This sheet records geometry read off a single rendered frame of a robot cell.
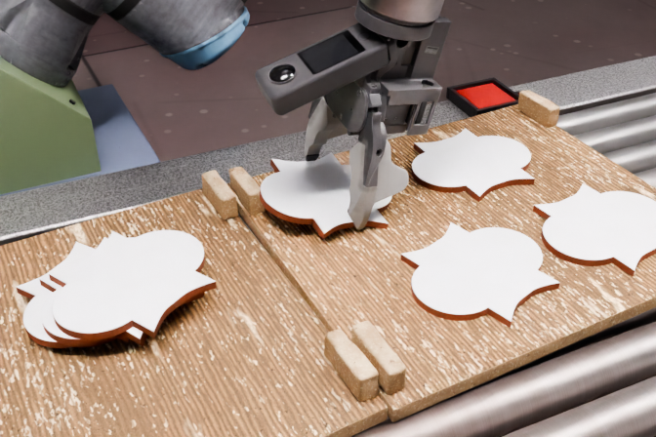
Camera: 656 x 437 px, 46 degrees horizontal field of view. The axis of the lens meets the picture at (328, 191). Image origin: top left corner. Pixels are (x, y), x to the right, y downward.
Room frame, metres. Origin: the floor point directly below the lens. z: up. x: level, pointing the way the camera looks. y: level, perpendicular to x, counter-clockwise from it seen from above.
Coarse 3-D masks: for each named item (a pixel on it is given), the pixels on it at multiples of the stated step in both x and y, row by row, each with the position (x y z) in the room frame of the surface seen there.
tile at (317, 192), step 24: (288, 168) 0.68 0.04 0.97; (312, 168) 0.69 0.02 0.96; (336, 168) 0.70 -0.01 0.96; (264, 192) 0.63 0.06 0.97; (288, 192) 0.64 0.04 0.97; (312, 192) 0.64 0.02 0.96; (336, 192) 0.65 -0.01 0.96; (288, 216) 0.60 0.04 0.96; (312, 216) 0.60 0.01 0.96; (336, 216) 0.61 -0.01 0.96
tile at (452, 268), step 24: (456, 240) 0.59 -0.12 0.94; (480, 240) 0.59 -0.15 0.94; (504, 240) 0.59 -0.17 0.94; (528, 240) 0.59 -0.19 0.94; (408, 264) 0.56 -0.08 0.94; (432, 264) 0.55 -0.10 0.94; (456, 264) 0.55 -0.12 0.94; (480, 264) 0.55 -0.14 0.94; (504, 264) 0.55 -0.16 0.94; (528, 264) 0.55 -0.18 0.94; (432, 288) 0.52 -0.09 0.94; (456, 288) 0.52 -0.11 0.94; (480, 288) 0.52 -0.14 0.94; (504, 288) 0.52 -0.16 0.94; (528, 288) 0.52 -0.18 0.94; (552, 288) 0.52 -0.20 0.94; (432, 312) 0.49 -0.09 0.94; (456, 312) 0.49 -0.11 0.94; (480, 312) 0.49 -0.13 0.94; (504, 312) 0.49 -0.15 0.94
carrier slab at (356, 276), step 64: (448, 128) 0.82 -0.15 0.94; (512, 128) 0.82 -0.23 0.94; (512, 192) 0.68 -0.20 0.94; (576, 192) 0.68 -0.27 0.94; (640, 192) 0.68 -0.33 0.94; (320, 256) 0.57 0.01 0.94; (384, 256) 0.57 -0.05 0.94; (320, 320) 0.49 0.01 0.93; (384, 320) 0.48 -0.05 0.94; (448, 320) 0.48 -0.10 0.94; (512, 320) 0.48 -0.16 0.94; (576, 320) 0.48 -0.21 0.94; (448, 384) 0.41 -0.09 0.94
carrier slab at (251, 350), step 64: (192, 192) 0.68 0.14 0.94; (0, 256) 0.57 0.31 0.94; (64, 256) 0.57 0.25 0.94; (256, 256) 0.57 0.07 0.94; (0, 320) 0.48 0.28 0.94; (192, 320) 0.48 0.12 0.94; (256, 320) 0.48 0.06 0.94; (0, 384) 0.41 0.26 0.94; (64, 384) 0.41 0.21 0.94; (128, 384) 0.41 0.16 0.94; (192, 384) 0.41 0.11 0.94; (256, 384) 0.41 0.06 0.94; (320, 384) 0.41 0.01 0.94
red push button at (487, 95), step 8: (472, 88) 0.94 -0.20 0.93; (480, 88) 0.94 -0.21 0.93; (488, 88) 0.94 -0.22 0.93; (496, 88) 0.94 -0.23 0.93; (464, 96) 0.92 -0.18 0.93; (472, 96) 0.92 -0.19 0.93; (480, 96) 0.92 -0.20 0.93; (488, 96) 0.92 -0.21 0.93; (496, 96) 0.92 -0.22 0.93; (504, 96) 0.92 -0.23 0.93; (480, 104) 0.90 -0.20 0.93; (488, 104) 0.90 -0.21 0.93
